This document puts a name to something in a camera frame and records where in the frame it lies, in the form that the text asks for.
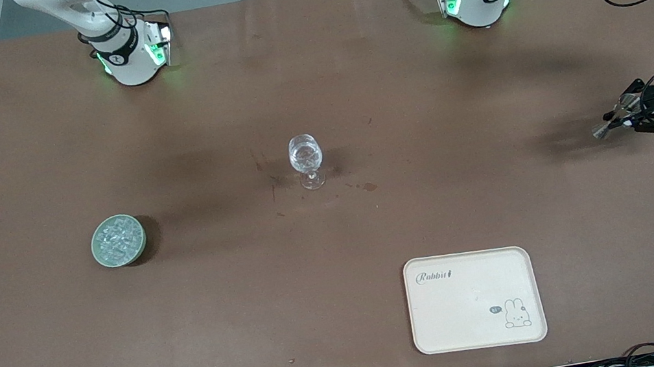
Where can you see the green round bowl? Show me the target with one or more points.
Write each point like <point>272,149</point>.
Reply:
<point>94,246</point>

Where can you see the clear wine glass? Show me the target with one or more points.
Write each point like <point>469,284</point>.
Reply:
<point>304,154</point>

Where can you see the cream rabbit print tray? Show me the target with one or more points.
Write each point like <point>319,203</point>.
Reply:
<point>454,321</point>

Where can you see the steel jigger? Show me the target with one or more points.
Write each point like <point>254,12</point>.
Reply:
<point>599,131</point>

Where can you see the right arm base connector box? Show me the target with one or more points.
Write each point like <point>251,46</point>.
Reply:
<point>163,39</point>

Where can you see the clear ice cubes pile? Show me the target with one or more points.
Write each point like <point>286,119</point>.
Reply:
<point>116,240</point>

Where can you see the brown table mat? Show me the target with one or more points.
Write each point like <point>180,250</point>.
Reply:
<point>253,300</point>

